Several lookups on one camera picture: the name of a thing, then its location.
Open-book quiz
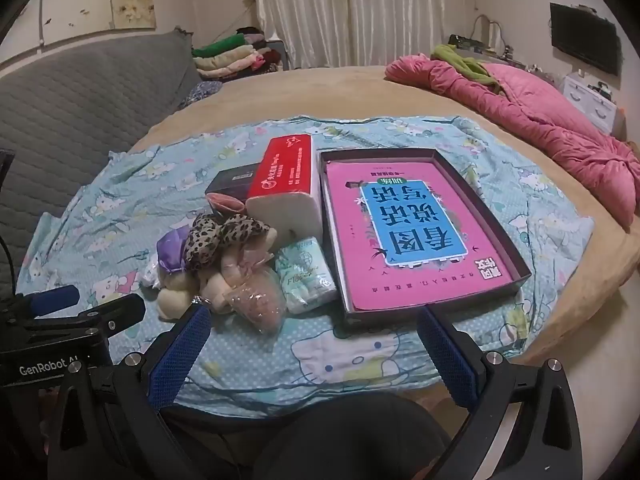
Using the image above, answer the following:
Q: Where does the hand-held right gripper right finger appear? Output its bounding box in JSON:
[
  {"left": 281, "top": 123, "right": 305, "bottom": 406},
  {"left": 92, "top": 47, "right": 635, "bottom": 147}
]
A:
[{"left": 417, "top": 305, "right": 583, "bottom": 480}]

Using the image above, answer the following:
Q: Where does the white curtain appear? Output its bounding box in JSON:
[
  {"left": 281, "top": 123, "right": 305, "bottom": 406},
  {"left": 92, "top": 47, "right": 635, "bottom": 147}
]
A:
[{"left": 252, "top": 0, "right": 473, "bottom": 68}]

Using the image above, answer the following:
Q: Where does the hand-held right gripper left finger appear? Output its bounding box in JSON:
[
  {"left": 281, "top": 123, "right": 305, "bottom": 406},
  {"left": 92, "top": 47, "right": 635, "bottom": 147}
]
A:
[{"left": 47, "top": 304, "right": 213, "bottom": 480}]

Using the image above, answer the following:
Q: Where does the green cloth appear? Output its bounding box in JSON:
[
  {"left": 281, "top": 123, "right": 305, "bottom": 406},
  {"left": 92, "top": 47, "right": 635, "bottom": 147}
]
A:
[{"left": 431, "top": 44, "right": 506, "bottom": 93}]

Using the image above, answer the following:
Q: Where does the beige bed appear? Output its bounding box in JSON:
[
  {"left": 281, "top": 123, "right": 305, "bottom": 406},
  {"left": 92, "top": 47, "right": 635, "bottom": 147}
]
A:
[{"left": 130, "top": 62, "right": 640, "bottom": 411}]

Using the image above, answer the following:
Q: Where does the black box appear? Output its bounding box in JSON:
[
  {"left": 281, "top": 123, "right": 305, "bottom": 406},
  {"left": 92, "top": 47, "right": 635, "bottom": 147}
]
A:
[{"left": 205, "top": 164, "right": 263, "bottom": 197}]

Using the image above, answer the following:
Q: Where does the dark floral cloth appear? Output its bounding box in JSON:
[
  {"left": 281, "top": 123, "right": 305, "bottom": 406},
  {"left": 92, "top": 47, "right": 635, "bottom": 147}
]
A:
[{"left": 177, "top": 80, "right": 223, "bottom": 111}]

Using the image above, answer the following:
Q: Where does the pink book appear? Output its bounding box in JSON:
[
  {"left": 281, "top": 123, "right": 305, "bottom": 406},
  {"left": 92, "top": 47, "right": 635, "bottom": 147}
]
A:
[{"left": 325, "top": 160, "right": 518, "bottom": 311}]

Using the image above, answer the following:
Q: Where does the white drawer cabinet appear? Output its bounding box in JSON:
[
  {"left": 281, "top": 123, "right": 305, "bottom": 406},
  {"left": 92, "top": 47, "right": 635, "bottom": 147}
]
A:
[{"left": 562, "top": 72, "right": 618, "bottom": 136}]

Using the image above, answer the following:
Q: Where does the red tissue pack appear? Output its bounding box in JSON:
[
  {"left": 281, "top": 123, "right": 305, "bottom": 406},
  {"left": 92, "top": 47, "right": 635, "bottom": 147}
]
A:
[{"left": 245, "top": 135, "right": 323, "bottom": 248}]

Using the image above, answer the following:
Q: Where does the black cable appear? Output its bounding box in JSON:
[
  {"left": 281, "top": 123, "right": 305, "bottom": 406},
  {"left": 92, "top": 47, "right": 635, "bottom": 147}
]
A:
[{"left": 0, "top": 234, "right": 15, "bottom": 288}]

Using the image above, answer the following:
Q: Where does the stack of folded clothes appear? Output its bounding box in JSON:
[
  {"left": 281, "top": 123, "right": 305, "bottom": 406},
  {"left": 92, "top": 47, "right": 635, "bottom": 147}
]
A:
[{"left": 191, "top": 27, "right": 291, "bottom": 81}]

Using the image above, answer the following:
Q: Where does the dark tray box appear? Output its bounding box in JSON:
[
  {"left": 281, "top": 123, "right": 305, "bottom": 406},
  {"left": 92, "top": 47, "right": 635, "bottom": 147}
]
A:
[{"left": 317, "top": 147, "right": 532, "bottom": 330}]

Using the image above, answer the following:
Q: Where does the green floral tissue packet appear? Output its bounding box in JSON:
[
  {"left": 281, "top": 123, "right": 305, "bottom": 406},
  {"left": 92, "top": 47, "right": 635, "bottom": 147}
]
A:
[{"left": 274, "top": 236, "right": 338, "bottom": 315}]

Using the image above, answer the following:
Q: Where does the pink quilt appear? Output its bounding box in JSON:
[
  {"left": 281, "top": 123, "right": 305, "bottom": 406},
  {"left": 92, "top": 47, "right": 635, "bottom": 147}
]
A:
[{"left": 384, "top": 55, "right": 640, "bottom": 233}]

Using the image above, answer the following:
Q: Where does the black wall television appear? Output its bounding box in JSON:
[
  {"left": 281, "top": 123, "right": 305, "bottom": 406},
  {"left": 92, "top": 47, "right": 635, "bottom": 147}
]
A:
[{"left": 550, "top": 2, "right": 623, "bottom": 77}]

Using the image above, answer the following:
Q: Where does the dark green box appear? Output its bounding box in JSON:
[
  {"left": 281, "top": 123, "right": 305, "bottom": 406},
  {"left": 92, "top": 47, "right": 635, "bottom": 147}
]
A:
[{"left": 447, "top": 34, "right": 483, "bottom": 53}]

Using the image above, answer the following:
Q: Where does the floral wall painting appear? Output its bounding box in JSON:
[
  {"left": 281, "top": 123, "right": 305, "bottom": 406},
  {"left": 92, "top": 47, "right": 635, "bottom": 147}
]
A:
[{"left": 37, "top": 0, "right": 153, "bottom": 48}]

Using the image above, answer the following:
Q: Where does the leopard print scrunchie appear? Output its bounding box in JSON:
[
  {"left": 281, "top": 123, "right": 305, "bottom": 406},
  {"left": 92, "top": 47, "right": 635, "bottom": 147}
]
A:
[{"left": 182, "top": 212, "right": 273, "bottom": 273}]

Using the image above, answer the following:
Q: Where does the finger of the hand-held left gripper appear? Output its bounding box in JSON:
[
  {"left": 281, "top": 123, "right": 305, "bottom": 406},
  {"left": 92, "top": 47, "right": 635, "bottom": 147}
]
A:
[
  {"left": 20, "top": 285, "right": 81, "bottom": 318},
  {"left": 65, "top": 294, "right": 147, "bottom": 333}
]

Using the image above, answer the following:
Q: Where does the blue cartoon printed blanket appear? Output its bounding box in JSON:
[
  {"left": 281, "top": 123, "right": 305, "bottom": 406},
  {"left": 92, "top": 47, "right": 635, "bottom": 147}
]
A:
[{"left": 17, "top": 115, "right": 596, "bottom": 406}]

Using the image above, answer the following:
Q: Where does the purple sachet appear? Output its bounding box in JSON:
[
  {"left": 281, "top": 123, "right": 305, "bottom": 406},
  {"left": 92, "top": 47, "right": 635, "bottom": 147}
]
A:
[{"left": 156, "top": 230, "right": 193, "bottom": 276}]

